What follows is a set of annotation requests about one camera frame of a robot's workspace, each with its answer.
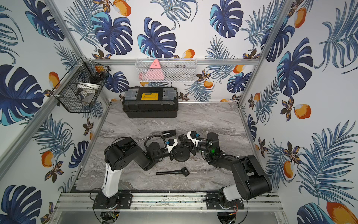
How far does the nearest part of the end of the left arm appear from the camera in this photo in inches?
29.8

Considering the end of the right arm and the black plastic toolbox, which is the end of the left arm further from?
the black plastic toolbox

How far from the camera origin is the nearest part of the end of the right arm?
0.70m

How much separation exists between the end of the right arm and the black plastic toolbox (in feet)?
1.13

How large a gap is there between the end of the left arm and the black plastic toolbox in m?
0.31

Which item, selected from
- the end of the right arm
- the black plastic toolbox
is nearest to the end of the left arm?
the end of the right arm

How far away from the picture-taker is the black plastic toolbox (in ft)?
3.28
